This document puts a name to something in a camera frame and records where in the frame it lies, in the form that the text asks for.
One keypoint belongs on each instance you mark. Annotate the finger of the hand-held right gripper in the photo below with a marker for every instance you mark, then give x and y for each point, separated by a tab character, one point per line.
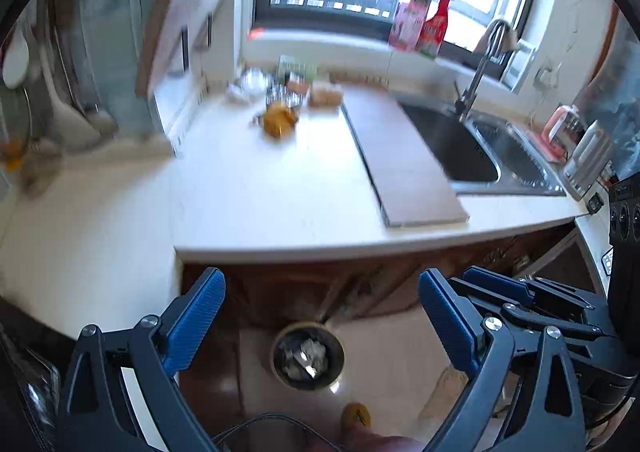
550	314
495	278

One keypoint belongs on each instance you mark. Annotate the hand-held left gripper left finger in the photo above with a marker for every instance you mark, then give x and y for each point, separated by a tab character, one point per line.
195	327

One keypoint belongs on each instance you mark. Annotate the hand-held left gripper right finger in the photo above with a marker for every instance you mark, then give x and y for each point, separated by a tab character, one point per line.
450	327

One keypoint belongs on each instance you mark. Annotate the round trash bin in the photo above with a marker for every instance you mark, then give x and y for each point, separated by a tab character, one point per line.
280	332

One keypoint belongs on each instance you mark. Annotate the brown wooden cabinet doors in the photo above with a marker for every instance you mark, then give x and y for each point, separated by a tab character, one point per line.
400	277

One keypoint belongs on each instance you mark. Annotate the dark wooden cabinet door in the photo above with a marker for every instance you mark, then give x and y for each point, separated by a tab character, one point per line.
270	287

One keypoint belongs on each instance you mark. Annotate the yellow slipper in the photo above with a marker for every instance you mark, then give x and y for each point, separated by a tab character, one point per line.
356	416

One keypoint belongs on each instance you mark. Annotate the stainless steel double sink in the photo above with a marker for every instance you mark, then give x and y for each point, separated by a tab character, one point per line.
460	146

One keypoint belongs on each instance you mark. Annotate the flat cardboard sheet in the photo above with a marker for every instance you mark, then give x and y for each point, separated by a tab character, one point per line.
400	161

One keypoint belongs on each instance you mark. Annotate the pink glass kettle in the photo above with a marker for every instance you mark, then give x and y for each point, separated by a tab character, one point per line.
562	129

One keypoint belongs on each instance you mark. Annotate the steel faucet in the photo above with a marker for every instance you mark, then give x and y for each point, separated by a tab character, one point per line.
480	66

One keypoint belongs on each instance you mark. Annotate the white plastic grater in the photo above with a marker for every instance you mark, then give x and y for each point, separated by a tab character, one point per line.
520	64

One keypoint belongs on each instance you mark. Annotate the ochre snack bag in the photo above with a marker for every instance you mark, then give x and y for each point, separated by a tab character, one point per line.
280	120

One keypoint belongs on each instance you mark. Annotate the white crumpled wrapper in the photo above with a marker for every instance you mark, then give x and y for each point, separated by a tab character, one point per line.
238	92

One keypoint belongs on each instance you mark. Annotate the clear plastic bag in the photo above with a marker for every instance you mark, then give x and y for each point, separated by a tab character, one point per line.
253	79

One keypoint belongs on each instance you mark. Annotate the red spray bottle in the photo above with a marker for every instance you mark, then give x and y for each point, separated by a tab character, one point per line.
436	29

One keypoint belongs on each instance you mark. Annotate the pink soap refill pouch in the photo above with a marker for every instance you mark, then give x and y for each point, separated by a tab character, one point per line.
407	21

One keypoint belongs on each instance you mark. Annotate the green pack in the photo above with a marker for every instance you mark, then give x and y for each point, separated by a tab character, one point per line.
297	67

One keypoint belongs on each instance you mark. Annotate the white rice paddle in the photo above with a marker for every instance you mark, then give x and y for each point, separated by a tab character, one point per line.
16	61

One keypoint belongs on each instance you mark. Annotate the wall outlet with plug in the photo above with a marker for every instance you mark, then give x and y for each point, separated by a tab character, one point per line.
546	75

